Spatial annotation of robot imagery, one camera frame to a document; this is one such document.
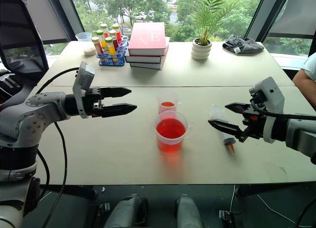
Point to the clear syringe with orange tip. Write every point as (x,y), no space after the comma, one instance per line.
(228,139)

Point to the blue test tube rack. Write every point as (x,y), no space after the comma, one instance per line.
(118,57)

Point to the grey crumpled cloth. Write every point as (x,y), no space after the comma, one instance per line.
(243,45)

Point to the person in light shirt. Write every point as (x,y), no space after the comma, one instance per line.
(304,82)

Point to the thick red book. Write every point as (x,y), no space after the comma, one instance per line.
(148,39)

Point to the green-capped tube yellow liquid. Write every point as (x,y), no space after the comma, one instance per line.
(111,48)

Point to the green-capped tube orange liquid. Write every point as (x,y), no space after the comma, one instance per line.
(101,39)

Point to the grey rounded shape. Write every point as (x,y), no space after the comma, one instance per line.
(126,210)
(187,212)

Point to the small beaker red liquid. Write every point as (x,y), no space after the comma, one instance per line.
(168,105)

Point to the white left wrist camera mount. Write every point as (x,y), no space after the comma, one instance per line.
(82,76)

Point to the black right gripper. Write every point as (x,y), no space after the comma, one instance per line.
(254,125)

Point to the white ribbed plant pot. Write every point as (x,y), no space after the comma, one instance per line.
(201,51)

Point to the green-capped tube red liquid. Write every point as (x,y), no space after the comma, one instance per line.
(117,31)

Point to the clear plastic beaker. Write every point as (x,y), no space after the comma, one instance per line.
(83,36)

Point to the green palm plant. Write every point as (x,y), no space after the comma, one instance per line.
(209,15)

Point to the black monitor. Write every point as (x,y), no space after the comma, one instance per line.
(19,40)

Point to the black clamp bracket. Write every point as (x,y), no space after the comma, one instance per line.
(228,216)
(102,212)

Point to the beige-capped tube red liquid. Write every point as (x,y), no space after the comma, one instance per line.
(98,46)
(114,39)
(105,30)

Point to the white sponge lump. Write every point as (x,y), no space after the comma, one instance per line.
(89,51)

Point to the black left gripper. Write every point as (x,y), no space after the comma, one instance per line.
(92,99)

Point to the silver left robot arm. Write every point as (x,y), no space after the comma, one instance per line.
(19,124)

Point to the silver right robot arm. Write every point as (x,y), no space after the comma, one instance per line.
(301,136)

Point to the large beaker red liquid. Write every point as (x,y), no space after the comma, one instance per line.
(170,134)

